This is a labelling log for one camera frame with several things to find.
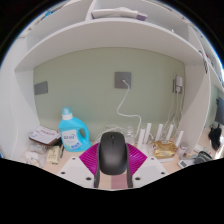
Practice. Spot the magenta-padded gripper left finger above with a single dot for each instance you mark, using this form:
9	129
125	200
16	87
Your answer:
75	170

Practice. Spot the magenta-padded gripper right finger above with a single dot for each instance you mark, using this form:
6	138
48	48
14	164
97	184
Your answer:
150	170

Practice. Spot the black computer mouse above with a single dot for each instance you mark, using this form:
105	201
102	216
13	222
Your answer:
112	153

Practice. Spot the black pen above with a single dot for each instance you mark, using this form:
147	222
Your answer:
62	151

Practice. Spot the gold snack bag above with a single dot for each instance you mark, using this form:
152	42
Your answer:
165	149

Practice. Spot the beige small carton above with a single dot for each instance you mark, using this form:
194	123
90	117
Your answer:
53	155

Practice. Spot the white remote control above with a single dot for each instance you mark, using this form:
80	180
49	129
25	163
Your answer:
184	163

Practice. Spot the blue detergent bottle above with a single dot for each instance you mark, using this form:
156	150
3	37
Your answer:
71	133

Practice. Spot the white router with antennas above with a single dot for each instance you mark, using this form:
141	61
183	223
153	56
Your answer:
147	131

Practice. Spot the small round jar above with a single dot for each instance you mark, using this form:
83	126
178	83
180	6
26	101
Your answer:
183	149

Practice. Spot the clear plastic bag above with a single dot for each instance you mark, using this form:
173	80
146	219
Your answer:
35	153

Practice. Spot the stack of books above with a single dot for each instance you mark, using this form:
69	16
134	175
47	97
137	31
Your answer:
45	135

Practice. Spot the grey zip pouch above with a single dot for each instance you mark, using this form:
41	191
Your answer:
202	157

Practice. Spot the black bag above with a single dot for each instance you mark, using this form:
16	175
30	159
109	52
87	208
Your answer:
216	136

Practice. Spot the black monitor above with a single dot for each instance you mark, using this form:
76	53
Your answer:
220	111

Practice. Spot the white shelf unit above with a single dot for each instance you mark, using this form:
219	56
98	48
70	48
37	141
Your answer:
110	33

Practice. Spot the grey blank wall plate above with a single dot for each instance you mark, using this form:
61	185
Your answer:
41	88

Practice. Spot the white wall adapter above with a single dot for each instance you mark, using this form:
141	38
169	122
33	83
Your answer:
178	83

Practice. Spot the grey wall outlet plate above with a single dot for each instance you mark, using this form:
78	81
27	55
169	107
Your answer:
120	78

